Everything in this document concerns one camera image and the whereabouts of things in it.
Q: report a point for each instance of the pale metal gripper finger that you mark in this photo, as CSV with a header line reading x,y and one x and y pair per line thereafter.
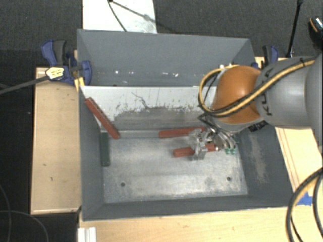
x,y
197,137
199,154

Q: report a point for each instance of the red-brown block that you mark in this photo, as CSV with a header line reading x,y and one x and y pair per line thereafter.
x,y
176,132
102,118
183,152

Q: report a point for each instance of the grey metal bin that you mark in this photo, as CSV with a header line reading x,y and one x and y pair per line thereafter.
x,y
161,170

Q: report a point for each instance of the dark green flat block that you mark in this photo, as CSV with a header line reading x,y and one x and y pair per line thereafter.
x,y
105,150

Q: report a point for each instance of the pale wood flat board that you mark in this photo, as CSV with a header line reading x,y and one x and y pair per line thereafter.
x,y
55,145

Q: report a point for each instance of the black cylinder on white bracket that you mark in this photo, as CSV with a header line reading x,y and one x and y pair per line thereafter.
x,y
257,126

